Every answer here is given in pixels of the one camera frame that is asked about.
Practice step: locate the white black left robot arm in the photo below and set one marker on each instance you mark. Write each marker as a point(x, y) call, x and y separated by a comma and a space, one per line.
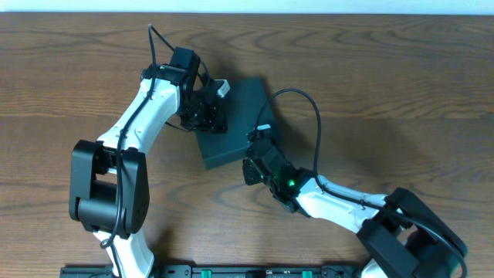
point(109, 191)

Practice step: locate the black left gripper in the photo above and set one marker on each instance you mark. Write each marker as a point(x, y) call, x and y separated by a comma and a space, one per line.
point(211, 116)

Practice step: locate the dark green gift box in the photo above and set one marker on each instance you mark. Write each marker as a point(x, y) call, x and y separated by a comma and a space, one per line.
point(242, 105)

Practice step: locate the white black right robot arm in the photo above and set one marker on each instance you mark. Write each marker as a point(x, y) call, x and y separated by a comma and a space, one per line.
point(403, 236)

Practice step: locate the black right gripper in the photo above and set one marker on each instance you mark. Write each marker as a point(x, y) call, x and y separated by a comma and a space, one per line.
point(261, 146)

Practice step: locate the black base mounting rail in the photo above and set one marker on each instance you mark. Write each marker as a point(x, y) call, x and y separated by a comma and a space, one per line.
point(187, 271)

